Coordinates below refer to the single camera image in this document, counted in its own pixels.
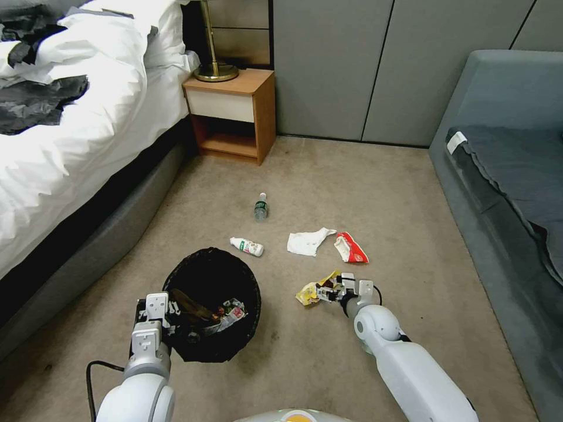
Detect white pillow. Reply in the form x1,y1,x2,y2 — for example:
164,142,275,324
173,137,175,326
143,0,192,71

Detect white and red crumpled wrappers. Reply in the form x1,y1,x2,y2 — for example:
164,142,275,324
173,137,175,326
210,298,248,336

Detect red and white snack bag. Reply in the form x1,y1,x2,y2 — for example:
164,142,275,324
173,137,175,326
334,231,370,265

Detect white duvet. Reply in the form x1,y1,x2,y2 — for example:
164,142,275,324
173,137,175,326
0,0,195,280

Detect brass table lamp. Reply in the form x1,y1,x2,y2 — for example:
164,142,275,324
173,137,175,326
192,0,240,83

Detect clear bottle with green label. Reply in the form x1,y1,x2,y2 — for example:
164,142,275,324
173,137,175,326
253,192,269,223

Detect dark grey sofa cover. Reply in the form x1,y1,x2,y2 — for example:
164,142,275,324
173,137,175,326
446,124,563,287

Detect white plastic bottle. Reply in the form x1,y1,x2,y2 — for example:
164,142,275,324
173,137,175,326
229,236,265,257

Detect large black plastic bag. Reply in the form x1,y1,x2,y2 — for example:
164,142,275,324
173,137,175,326
0,74,90,136

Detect yellow snack wrapper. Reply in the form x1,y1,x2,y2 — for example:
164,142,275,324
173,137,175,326
295,268,342,308

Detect grey-blue sofa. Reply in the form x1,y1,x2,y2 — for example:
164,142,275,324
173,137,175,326
428,49,563,422

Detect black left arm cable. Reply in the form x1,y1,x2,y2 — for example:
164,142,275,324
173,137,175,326
86,360,129,422

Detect small black plastic bag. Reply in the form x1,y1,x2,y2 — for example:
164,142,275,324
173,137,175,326
0,14,67,69

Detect grey upholstered bed frame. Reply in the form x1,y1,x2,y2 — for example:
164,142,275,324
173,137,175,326
0,115,196,359

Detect black woven trash bin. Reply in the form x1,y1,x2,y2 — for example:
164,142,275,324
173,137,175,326
161,247,262,364

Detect white fabric tag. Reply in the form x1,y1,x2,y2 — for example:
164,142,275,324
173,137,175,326
446,131,469,155

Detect wooden nightstand with white drawer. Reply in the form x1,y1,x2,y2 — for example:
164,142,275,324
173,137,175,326
182,69,277,166

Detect brown peel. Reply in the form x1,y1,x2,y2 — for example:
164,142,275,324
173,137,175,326
170,288,217,322

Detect white robot front shell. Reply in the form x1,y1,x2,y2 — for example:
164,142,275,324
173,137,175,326
237,408,336,422

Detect white crumpled tissue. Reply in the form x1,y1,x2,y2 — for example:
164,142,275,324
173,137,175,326
286,226,338,257

